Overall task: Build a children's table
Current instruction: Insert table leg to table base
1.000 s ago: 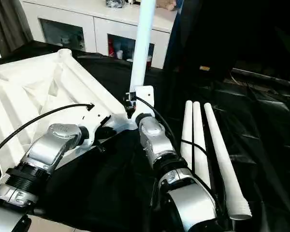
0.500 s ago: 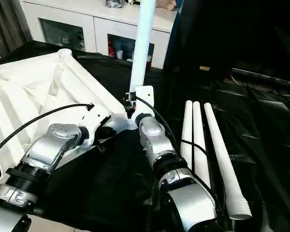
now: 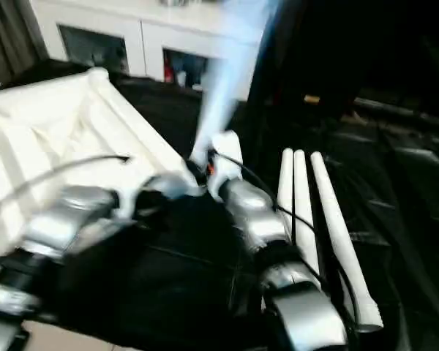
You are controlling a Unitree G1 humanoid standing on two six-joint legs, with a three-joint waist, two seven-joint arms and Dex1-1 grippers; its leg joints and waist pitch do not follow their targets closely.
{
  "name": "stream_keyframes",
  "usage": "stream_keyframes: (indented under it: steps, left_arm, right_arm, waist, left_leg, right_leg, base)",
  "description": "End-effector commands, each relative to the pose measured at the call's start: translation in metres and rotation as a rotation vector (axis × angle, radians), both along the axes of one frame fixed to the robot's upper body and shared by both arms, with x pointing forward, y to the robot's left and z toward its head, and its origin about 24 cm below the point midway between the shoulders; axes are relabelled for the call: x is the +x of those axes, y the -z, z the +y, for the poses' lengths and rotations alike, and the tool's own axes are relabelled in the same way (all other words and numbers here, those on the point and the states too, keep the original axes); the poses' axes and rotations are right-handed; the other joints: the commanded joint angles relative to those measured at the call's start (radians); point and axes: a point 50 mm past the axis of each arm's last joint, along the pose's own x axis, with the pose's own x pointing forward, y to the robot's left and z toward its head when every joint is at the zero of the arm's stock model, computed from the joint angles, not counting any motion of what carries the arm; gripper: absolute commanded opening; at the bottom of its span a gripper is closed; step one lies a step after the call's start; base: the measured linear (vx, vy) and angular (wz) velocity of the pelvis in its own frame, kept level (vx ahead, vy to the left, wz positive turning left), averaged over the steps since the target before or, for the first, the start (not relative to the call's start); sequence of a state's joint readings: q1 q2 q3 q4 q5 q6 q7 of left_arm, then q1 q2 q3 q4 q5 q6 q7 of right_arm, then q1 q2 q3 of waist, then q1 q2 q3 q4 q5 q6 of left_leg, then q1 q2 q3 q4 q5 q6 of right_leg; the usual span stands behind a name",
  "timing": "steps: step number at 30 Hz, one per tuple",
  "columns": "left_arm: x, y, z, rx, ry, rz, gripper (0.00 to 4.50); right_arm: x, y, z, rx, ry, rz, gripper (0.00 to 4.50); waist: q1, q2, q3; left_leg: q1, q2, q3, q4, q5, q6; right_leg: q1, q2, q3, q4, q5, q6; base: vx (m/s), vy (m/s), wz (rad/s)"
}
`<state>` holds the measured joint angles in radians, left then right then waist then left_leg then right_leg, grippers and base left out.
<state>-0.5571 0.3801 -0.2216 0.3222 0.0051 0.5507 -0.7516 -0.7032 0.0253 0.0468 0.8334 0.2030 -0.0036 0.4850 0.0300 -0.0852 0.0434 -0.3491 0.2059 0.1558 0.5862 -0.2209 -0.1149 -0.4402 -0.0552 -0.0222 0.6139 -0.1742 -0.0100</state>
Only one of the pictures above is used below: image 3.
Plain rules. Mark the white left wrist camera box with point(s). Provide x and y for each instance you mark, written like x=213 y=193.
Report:
x=126 y=204

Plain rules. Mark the white plastic table leg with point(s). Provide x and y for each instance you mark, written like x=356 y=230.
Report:
x=336 y=219
x=223 y=91
x=285 y=175
x=303 y=204

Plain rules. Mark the black long pole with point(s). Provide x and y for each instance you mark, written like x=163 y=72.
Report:
x=398 y=109

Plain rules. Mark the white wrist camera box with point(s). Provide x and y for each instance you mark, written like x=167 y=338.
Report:
x=126 y=204
x=227 y=150

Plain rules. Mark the grey brown curtain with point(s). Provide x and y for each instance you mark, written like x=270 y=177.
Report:
x=7 y=36

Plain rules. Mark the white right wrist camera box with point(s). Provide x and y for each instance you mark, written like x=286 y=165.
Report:
x=227 y=150

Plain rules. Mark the white plastic table top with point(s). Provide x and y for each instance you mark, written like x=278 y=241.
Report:
x=58 y=120

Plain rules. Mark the red packet in cabinet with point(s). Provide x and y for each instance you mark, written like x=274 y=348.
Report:
x=167 y=69

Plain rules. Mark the black glossy mat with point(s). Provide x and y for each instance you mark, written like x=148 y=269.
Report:
x=186 y=274

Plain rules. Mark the small gold label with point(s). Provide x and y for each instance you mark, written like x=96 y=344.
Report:
x=312 y=98

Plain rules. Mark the black backdrop cloth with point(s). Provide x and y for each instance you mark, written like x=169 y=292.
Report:
x=351 y=36

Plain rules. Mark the white cabinet with glass doors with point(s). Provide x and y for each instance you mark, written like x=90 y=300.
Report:
x=150 y=36

